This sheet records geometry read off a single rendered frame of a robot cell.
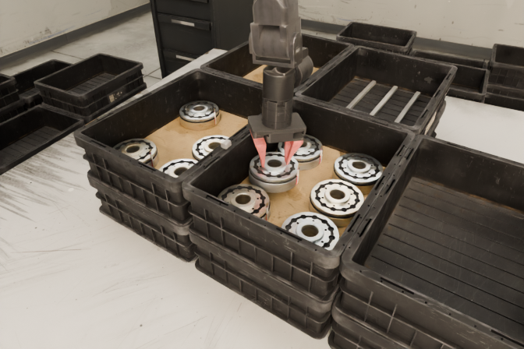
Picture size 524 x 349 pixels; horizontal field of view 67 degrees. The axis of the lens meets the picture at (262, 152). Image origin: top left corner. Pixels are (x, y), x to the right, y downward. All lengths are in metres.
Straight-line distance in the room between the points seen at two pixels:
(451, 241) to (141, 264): 0.61
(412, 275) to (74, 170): 0.89
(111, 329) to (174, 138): 0.45
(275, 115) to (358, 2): 3.44
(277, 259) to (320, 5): 3.72
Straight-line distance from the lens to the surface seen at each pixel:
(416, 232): 0.80
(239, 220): 0.64
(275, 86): 0.70
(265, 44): 0.68
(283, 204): 0.80
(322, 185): 0.81
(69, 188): 1.15
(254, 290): 0.78
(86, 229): 1.01
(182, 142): 0.99
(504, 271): 0.80
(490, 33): 4.03
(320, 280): 0.65
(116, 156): 0.81
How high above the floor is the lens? 1.38
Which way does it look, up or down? 36 degrees down
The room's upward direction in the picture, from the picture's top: straight up
